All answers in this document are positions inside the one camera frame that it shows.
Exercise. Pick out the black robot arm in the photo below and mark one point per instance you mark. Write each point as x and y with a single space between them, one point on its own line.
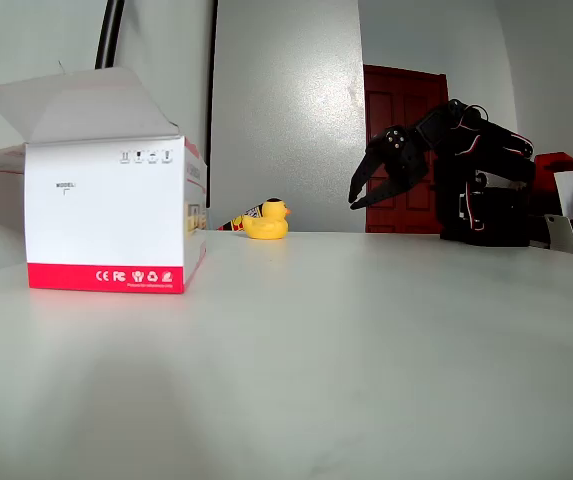
496 150

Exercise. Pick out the white board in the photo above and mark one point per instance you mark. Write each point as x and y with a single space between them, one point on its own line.
568 192

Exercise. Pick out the printed yellow black carton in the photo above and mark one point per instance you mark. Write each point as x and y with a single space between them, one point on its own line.
236 223

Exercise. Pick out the black vertical frame strip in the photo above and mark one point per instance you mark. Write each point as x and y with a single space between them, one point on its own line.
211 100

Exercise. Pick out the white chair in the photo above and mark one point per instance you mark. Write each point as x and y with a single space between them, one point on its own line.
561 232

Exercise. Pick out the black camera stand pole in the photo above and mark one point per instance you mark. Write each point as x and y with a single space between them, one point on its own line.
111 30

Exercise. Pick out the orange printer cover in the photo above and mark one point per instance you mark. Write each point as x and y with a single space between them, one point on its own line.
548 172

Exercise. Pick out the open cardboard box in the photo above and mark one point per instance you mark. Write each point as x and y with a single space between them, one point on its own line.
106 220

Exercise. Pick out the yellow rubber duck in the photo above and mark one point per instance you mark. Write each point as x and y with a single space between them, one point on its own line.
266 227

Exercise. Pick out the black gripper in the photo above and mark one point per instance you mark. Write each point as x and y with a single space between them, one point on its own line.
400 161

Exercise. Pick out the red panelled door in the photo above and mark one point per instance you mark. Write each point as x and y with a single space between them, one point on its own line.
401 100

